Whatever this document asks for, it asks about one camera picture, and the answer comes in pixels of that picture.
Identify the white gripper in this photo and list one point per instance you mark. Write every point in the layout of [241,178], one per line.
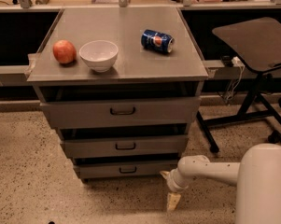
[173,180]

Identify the grey bottom drawer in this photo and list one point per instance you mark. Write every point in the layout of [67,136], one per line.
[121,169]

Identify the grey drawer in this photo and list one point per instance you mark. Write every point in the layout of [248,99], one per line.
[119,113]
[121,169]
[127,146]

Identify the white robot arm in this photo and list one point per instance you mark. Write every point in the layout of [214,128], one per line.
[257,177]

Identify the grey middle drawer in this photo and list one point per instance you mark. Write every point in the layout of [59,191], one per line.
[127,146]

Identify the grey drawer cabinet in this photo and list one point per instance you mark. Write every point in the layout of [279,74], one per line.
[138,73]

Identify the grey top drawer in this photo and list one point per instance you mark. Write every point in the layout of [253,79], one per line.
[119,113]

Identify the blue Pepsi can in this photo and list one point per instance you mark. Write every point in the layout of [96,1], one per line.
[158,41]

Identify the white ceramic bowl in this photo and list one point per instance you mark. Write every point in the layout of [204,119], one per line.
[99,55]

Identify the red apple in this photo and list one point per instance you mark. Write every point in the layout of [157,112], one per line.
[64,51]

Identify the black laptop stand table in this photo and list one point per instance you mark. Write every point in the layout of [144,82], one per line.
[257,43]

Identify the white power strip with cables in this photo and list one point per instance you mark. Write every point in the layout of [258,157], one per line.
[234,80]

